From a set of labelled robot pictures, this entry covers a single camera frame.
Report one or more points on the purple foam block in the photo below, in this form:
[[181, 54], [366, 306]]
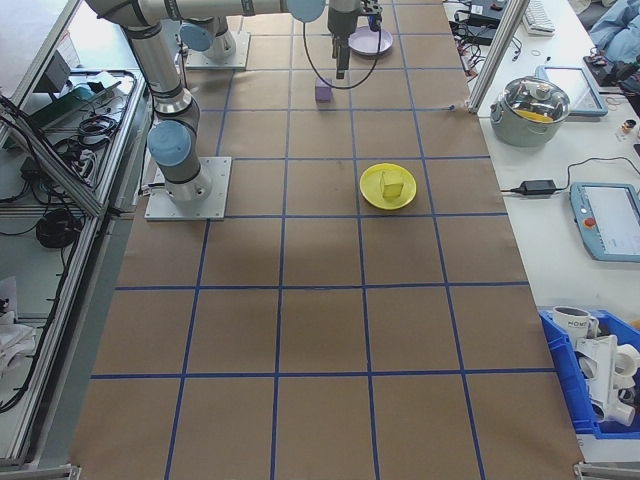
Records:
[[324, 92]]

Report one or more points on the white printed mug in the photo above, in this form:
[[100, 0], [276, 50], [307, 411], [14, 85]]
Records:
[[570, 325]]

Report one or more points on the aluminium corner bar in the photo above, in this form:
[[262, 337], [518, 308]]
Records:
[[40, 471], [607, 471]]

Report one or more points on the small black power adapter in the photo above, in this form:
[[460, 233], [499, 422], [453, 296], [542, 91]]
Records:
[[539, 187]]

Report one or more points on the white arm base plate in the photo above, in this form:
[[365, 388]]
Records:
[[242, 55], [220, 200]]

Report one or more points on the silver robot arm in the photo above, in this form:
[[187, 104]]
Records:
[[165, 85], [220, 40]]

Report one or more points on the yellow round plate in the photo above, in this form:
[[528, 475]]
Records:
[[372, 192]]

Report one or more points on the silver cooking pot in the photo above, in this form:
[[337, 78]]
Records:
[[525, 132]]

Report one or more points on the blue grey teach pendant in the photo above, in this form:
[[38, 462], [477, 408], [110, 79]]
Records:
[[615, 225], [575, 90]]

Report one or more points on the aluminium profile post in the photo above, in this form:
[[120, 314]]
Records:
[[492, 55]]

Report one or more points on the grey box device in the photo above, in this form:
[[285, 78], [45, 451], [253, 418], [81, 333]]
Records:
[[52, 72]]

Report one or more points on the yellow foam block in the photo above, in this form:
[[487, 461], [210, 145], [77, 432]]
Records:
[[392, 186]]

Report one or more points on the yellow item inside pot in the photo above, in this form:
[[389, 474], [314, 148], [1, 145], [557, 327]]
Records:
[[537, 118]]

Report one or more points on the light blue cloth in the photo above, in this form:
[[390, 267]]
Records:
[[620, 25]]

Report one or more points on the glass pot lid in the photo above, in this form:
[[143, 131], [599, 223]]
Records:
[[520, 92]]

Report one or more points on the V-shaped metal bar frame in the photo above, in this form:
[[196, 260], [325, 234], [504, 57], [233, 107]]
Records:
[[85, 197]]

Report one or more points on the white keyboard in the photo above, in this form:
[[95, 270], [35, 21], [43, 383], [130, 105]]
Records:
[[539, 17]]

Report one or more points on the white pipe fitting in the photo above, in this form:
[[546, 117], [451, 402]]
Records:
[[605, 370]]

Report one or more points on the purple round plate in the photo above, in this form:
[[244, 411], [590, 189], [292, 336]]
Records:
[[367, 42]]

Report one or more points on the white crumpled cloth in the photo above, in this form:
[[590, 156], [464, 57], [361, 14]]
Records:
[[12, 335]]

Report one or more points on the large black power adapter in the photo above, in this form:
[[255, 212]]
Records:
[[477, 34]]

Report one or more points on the green flat box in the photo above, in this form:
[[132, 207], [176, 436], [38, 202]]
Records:
[[60, 107]]

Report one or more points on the blue plastic bin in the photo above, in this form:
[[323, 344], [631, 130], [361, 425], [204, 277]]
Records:
[[565, 390]]

